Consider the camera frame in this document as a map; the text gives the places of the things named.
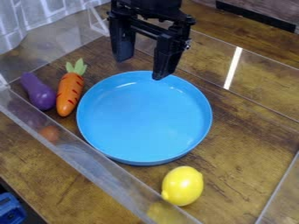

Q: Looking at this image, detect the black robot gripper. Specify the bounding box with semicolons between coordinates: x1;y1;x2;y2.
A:
107;0;195;81

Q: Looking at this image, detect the orange toy carrot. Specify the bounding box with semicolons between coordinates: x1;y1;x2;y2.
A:
56;59;87;116

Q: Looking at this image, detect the blue round plate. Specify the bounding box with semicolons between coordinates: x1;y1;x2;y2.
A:
76;71;212;165

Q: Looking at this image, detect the purple toy eggplant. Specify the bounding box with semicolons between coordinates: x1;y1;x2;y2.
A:
20;73;56;110

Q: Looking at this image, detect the white tiled curtain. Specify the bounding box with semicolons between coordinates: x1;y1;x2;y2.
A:
0;0;111;54

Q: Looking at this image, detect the yellow toy lemon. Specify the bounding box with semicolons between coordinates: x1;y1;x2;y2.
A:
161;166;203;207

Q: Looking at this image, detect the blue plastic object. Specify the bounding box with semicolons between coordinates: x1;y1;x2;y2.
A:
0;192;26;224

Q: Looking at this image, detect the clear acrylic barrier wall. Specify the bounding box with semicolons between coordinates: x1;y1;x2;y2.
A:
0;3;299;224

